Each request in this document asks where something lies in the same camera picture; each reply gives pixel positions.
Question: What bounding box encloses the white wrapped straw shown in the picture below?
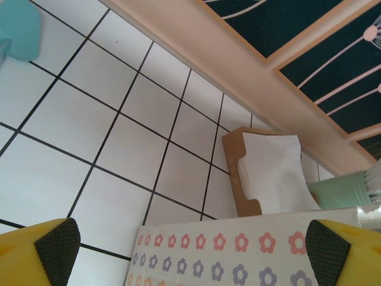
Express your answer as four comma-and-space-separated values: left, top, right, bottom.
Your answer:
363, 162, 381, 188

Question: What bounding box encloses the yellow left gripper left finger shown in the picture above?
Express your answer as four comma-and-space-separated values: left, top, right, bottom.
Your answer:
0, 217, 82, 286

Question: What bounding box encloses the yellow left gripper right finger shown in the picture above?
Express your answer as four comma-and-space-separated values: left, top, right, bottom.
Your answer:
305, 219, 381, 286

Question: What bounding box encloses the white paper napkin stack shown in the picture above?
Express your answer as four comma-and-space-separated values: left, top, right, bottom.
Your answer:
238, 132, 321, 214

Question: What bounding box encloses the white printed paper bag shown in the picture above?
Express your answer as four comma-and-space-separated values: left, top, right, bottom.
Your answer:
127, 205, 381, 286

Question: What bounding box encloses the teal toy shovel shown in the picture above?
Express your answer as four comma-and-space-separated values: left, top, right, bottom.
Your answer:
0, 0, 43, 64

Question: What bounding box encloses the mint green Sweet tin canister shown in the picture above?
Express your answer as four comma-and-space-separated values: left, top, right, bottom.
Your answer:
307, 171, 376, 210

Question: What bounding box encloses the brown wooden napkin tray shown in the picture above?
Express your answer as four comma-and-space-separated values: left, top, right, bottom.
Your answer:
221, 126, 284, 217

